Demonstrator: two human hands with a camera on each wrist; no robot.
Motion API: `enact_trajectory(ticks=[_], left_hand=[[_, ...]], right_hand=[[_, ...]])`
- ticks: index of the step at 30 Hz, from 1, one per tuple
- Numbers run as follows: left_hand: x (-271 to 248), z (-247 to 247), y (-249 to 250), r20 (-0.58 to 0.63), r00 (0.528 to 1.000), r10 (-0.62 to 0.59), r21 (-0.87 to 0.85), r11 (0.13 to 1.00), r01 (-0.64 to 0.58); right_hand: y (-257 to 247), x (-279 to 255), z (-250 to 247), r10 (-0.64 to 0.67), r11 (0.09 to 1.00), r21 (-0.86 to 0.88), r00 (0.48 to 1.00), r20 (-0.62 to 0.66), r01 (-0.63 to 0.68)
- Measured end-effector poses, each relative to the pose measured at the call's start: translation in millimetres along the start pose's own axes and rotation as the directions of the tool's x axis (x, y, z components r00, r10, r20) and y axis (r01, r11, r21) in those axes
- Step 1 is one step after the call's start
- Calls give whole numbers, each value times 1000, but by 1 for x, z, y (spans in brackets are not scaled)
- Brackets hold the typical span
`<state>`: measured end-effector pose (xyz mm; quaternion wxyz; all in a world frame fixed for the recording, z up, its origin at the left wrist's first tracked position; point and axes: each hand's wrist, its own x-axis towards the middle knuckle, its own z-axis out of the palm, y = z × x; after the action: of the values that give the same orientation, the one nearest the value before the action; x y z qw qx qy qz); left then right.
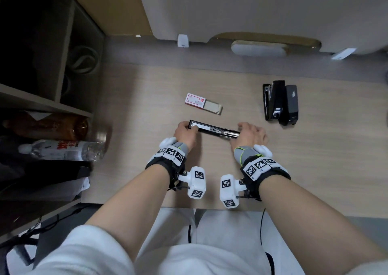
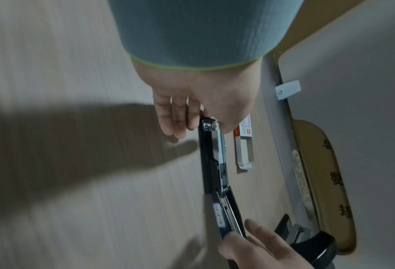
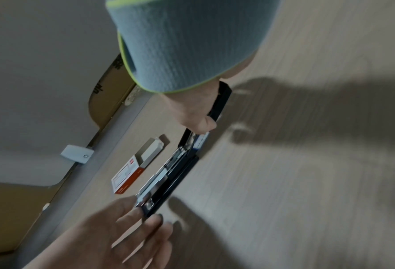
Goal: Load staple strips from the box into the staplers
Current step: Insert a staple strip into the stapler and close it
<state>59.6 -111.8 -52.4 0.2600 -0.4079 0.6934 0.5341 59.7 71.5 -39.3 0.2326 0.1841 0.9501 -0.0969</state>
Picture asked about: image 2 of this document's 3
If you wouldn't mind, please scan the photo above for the person's right hand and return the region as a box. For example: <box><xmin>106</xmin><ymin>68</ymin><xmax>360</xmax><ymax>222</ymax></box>
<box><xmin>218</xmin><ymin>218</ymin><xmax>319</xmax><ymax>269</ymax></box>

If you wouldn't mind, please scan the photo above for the person's left hand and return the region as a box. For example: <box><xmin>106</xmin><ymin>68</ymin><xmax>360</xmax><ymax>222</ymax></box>
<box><xmin>132</xmin><ymin>56</ymin><xmax>263</xmax><ymax>140</ymax></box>

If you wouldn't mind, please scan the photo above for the long black stapler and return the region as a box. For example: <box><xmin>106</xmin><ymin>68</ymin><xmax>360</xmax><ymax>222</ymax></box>
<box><xmin>197</xmin><ymin>109</ymin><xmax>248</xmax><ymax>269</ymax></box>

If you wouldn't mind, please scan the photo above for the small black stapler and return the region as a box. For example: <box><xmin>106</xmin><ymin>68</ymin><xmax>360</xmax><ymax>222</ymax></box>
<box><xmin>273</xmin><ymin>213</ymin><xmax>314</xmax><ymax>246</ymax></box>

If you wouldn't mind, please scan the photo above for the white and red staple box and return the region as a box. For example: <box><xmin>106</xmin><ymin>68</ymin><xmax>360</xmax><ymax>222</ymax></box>
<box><xmin>233</xmin><ymin>114</ymin><xmax>256</xmax><ymax>175</ymax></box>

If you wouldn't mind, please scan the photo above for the pale speckled board strip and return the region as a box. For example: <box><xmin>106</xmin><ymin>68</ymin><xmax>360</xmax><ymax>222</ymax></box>
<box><xmin>292</xmin><ymin>149</ymin><xmax>315</xmax><ymax>222</ymax></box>

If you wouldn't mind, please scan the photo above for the tan wooden chair seat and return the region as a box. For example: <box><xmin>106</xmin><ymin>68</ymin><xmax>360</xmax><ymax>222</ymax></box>
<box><xmin>290</xmin><ymin>119</ymin><xmax>357</xmax><ymax>256</ymax></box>

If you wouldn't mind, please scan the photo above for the black wrist strap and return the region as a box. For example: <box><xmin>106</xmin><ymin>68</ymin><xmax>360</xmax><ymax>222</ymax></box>
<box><xmin>292</xmin><ymin>230</ymin><xmax>338</xmax><ymax>265</ymax></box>

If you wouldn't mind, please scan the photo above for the white plastic bracket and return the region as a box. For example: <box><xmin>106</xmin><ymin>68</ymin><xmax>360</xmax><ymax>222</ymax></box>
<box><xmin>275</xmin><ymin>80</ymin><xmax>302</xmax><ymax>101</ymax></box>

